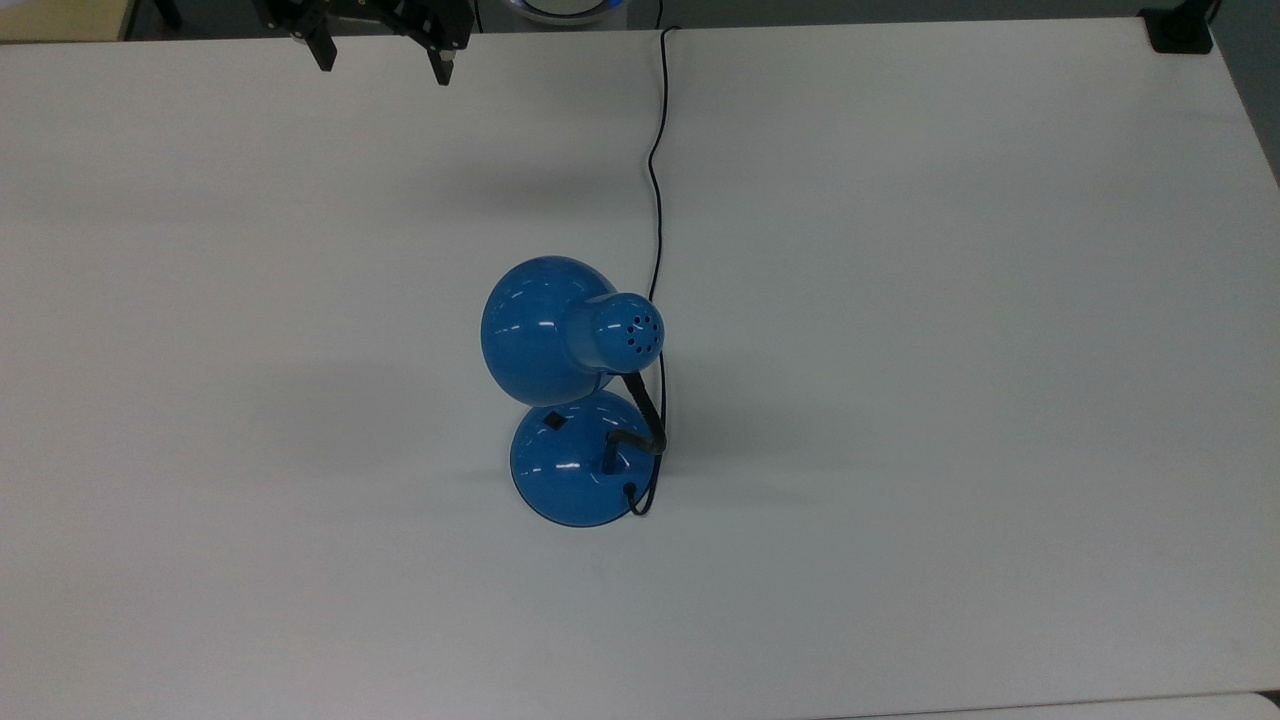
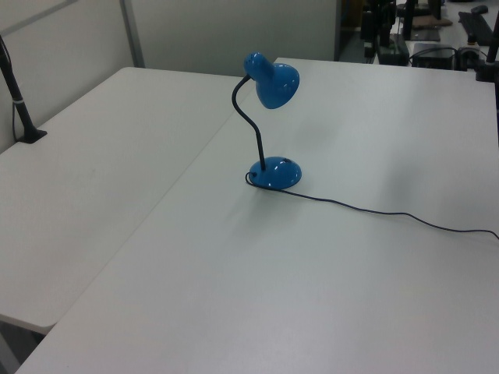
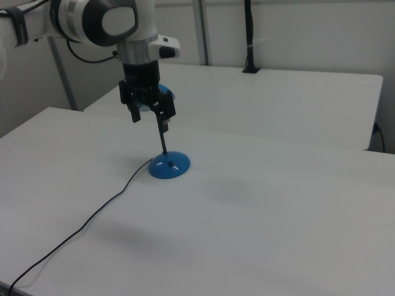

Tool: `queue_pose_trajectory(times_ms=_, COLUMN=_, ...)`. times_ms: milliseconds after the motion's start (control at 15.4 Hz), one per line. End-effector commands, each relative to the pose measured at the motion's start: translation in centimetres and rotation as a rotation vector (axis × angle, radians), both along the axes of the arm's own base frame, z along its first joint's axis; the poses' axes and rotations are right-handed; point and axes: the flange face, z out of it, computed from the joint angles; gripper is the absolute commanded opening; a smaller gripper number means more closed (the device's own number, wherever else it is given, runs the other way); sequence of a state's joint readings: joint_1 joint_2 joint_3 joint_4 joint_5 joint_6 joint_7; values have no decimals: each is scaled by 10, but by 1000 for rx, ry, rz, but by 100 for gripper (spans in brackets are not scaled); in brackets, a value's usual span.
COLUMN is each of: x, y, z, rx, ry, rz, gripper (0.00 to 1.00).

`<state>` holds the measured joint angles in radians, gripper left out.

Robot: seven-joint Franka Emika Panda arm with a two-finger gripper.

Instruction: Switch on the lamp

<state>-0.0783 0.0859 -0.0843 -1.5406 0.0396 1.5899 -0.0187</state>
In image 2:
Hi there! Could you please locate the blue gooseneck desk lamp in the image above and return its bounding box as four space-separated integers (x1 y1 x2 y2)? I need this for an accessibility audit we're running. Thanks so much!
232 51 303 191

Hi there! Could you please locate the black equipment rack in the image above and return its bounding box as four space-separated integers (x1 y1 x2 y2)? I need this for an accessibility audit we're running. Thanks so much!
360 0 411 65

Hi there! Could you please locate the black electronics box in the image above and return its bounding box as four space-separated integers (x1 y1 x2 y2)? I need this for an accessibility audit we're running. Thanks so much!
408 41 458 70

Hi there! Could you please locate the brown flat pad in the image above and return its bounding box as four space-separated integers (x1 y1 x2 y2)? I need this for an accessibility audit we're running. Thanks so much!
412 15 454 30

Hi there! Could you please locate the black clamp stand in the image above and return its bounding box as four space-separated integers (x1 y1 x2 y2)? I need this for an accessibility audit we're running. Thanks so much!
472 34 499 83

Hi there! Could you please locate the black keyboard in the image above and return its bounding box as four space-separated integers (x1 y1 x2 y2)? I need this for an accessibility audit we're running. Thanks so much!
457 10 498 44

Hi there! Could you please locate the black lamp power cord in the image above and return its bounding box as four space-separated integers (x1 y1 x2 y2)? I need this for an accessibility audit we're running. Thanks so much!
244 171 499 239

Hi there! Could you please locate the grey metal partition post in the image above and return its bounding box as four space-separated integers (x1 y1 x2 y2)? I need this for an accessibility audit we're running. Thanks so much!
119 0 147 69

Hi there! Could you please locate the black camera pole with clamp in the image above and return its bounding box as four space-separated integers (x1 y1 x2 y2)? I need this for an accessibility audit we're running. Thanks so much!
0 34 48 144

